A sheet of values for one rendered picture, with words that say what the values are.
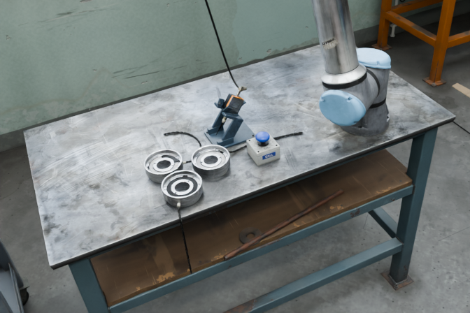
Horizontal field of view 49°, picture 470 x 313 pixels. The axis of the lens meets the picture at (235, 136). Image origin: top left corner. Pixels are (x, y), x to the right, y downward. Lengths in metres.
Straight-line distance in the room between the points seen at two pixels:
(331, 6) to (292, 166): 0.45
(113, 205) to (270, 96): 0.64
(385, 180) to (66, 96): 1.90
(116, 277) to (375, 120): 0.86
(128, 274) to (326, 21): 0.88
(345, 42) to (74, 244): 0.82
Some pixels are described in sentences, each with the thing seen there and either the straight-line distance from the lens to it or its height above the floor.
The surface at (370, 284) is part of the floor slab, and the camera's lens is 2.18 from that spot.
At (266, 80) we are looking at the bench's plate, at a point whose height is 0.80.
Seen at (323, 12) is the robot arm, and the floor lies 1.21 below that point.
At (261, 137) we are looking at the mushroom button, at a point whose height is 0.87.
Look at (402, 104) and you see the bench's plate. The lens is 1.69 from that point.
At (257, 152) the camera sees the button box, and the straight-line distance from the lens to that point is 1.40.
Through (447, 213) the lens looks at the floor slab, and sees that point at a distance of 2.50.
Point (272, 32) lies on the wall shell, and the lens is 3.30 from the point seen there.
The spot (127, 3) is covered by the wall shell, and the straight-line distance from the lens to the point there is 2.89.
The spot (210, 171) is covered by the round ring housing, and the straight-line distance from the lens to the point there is 1.37.
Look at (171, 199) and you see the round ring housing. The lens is 1.32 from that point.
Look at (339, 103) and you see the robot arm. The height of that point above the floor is 0.99.
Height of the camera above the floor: 1.73
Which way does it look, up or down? 38 degrees down
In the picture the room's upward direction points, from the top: 5 degrees counter-clockwise
